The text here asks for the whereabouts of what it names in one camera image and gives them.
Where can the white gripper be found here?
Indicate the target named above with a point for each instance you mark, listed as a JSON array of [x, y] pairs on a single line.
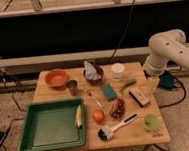
[[153, 83]]

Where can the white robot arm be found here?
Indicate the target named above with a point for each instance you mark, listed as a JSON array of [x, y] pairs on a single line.
[[164, 47]]

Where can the green plastic cup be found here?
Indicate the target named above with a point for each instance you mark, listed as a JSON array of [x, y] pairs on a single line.
[[150, 122]]

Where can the small metal cup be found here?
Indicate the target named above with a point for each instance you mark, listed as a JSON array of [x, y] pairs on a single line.
[[72, 85]]

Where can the blue power box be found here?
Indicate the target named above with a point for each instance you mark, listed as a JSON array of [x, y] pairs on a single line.
[[166, 81]]

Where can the white lidded container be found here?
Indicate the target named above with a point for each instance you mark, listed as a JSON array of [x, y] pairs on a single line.
[[118, 70]]

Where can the green sponge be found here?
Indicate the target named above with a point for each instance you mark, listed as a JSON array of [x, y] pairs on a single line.
[[108, 91]]

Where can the bunch of dark grapes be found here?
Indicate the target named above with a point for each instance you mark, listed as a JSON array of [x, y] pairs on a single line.
[[118, 109]]

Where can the dark brown bowl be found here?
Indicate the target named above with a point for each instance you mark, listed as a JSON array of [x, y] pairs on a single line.
[[99, 79]]

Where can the crumpled grey cloth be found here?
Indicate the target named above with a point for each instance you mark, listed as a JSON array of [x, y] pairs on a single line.
[[91, 72]]

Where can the metal spoon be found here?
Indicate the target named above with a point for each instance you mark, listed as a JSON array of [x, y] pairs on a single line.
[[93, 97]]

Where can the orange peach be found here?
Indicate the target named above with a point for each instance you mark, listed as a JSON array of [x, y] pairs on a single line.
[[98, 116]]

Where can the white dish brush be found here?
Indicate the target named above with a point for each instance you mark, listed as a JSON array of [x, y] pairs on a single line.
[[106, 132]]

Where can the yellow corn cob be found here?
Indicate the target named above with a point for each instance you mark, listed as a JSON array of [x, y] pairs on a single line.
[[78, 120]]

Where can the orange bowl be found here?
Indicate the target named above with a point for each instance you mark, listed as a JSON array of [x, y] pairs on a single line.
[[56, 78]]

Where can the green plastic tray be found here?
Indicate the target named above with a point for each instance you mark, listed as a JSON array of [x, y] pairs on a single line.
[[49, 126]]

